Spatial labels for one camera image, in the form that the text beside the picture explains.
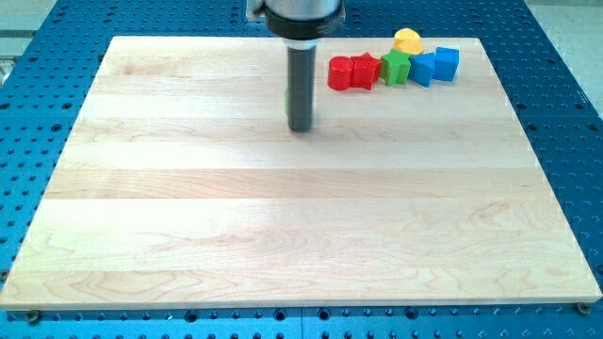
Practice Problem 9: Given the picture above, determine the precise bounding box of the right corner screw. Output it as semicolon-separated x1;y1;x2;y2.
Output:
576;302;592;315

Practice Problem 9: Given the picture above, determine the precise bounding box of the red circle block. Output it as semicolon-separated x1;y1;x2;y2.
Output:
328;56;353;90

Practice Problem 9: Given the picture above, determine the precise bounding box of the light wooden board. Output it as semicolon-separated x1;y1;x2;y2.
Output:
1;36;601;311

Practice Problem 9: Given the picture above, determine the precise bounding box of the corner screw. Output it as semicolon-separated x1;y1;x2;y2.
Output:
24;310;41;325
576;302;592;315

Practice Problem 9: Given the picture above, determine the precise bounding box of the yellow block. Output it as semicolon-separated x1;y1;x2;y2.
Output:
393;28;424;57

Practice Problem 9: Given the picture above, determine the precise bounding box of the red star block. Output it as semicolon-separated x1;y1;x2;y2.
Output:
350;53;382;90

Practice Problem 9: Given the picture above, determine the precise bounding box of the green star block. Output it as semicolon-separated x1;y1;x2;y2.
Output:
380;48;411;86

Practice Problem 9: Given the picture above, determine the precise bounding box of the left corner screw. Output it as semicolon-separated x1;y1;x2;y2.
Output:
24;310;41;325

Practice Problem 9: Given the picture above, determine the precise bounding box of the blue cube block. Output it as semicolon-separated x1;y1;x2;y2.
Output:
432;47;460;82

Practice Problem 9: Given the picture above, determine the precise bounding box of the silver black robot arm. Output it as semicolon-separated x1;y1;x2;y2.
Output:
246;0;345;49

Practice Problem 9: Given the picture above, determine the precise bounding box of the green circle block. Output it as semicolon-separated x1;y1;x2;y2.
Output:
284;87;289;116

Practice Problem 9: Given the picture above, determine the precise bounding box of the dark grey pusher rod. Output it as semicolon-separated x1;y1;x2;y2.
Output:
286;47;316;132

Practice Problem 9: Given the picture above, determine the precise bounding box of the blue triangle block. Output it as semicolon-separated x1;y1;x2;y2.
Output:
408;53;435;88

